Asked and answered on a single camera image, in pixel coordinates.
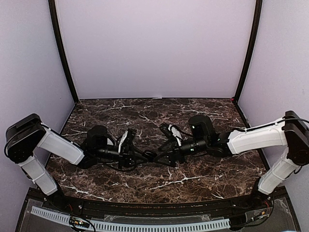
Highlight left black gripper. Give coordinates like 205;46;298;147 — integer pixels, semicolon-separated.
95;144;148;170

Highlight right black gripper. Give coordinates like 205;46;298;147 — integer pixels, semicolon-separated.
154;137;209;168

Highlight black small charging case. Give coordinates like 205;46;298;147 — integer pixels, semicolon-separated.
143;150;157;162

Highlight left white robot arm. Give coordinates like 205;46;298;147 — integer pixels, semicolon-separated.
4;114;153;211

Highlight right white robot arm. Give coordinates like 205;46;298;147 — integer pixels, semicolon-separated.
154;111;309;210

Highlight green circuit board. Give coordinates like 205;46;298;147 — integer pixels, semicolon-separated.
69;217;90;228

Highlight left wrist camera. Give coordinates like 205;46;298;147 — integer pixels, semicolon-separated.
118;129;137;153

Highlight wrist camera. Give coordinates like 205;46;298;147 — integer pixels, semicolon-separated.
159;123;183;146
118;129;137;153

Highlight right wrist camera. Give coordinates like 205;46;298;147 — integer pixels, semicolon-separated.
159;123;183;146

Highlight black front rail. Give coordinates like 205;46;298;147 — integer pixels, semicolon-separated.
26;187;288;218

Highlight grey slotted cable duct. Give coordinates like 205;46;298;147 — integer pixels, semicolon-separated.
30;206;230;232

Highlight left black frame post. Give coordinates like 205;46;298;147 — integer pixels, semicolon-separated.
48;0;79;104

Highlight black frame post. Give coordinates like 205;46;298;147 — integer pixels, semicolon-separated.
233;0;263;104
48;0;79;104

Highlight right black frame post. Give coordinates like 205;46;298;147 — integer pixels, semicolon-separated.
233;0;263;104

